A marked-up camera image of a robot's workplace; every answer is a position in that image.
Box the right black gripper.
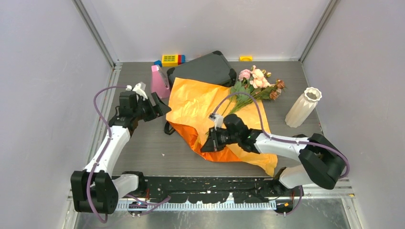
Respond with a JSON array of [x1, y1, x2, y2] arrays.
[[201, 126, 240, 153]]

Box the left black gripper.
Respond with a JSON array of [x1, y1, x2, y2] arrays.
[[133, 93, 170, 122]]

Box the orange flower bouquet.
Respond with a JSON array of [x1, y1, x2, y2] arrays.
[[166, 78, 278, 176]]

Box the remaining flower bunch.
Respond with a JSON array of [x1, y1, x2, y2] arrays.
[[222, 65, 286, 115]]

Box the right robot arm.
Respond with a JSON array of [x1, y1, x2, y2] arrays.
[[201, 114, 349, 196]]

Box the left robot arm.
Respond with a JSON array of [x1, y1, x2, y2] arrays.
[[70, 91, 171, 214]]

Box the white ribbed vase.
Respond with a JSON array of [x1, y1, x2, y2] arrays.
[[285, 87, 322, 128]]

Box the yellow toy block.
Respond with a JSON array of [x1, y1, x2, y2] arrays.
[[161, 54, 181, 67]]

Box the red blue toy block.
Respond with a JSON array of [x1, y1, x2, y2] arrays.
[[177, 55, 186, 65]]

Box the dark grey hard case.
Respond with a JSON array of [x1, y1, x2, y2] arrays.
[[167, 51, 237, 87]]

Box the small yellow toy piece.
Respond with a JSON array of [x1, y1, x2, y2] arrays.
[[239, 56, 253, 62]]

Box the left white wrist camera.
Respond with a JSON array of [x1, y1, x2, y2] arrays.
[[126, 82, 148, 100]]

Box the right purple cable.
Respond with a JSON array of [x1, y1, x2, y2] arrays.
[[211, 92, 351, 216]]

